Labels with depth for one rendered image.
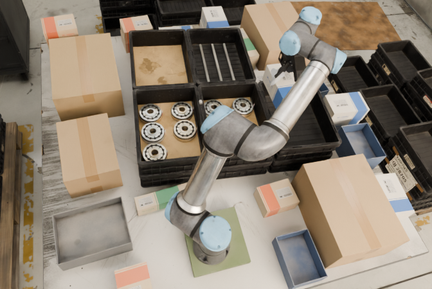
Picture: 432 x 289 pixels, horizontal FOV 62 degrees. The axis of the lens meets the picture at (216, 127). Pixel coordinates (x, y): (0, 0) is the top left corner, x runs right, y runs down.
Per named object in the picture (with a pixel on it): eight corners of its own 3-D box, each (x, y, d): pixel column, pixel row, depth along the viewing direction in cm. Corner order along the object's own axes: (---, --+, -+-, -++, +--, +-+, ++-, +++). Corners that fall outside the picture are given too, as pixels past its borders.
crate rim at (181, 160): (211, 160, 149) (211, 157, 147) (137, 167, 143) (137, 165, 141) (196, 88, 171) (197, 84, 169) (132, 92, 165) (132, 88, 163)
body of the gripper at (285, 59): (293, 58, 148) (302, 35, 139) (301, 72, 144) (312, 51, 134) (276, 60, 147) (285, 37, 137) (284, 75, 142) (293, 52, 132)
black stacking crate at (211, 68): (252, 96, 185) (256, 81, 175) (195, 100, 179) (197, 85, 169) (235, 43, 206) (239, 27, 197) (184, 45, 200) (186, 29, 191)
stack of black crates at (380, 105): (399, 155, 257) (427, 129, 229) (364, 163, 249) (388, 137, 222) (371, 112, 278) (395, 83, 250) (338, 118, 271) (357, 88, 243)
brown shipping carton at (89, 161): (123, 185, 160) (119, 169, 147) (71, 198, 154) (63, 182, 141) (111, 132, 175) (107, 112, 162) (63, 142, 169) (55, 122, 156)
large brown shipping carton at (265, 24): (306, 69, 217) (317, 44, 200) (261, 76, 209) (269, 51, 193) (281, 26, 237) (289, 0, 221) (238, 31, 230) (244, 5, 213)
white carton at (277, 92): (303, 110, 152) (310, 96, 144) (278, 114, 149) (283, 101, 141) (286, 76, 162) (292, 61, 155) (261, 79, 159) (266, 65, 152)
